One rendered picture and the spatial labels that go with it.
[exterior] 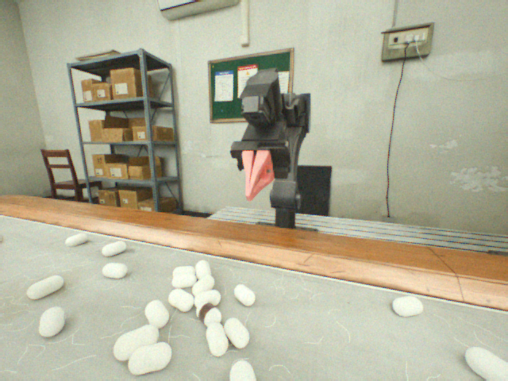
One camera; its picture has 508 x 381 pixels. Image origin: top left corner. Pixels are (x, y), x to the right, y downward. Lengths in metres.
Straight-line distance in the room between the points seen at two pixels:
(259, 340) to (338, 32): 2.35
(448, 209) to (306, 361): 2.31
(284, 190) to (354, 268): 0.31
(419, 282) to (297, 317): 0.18
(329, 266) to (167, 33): 2.97
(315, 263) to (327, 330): 0.11
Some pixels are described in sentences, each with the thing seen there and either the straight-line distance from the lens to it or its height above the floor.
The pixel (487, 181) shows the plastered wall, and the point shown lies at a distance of 2.54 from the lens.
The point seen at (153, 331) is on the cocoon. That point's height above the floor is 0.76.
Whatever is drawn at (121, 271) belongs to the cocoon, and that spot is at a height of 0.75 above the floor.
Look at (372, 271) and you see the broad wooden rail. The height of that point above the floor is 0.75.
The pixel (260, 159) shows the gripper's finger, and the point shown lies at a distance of 0.33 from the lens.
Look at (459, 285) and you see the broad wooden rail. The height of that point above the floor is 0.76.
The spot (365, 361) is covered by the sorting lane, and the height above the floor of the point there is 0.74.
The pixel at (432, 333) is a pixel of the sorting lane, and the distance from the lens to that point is 0.33.
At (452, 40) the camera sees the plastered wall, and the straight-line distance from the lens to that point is 2.49.
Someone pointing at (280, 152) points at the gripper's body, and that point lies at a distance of 0.36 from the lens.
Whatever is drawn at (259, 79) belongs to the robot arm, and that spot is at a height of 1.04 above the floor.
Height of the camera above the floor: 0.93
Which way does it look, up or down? 12 degrees down
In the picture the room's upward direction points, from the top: straight up
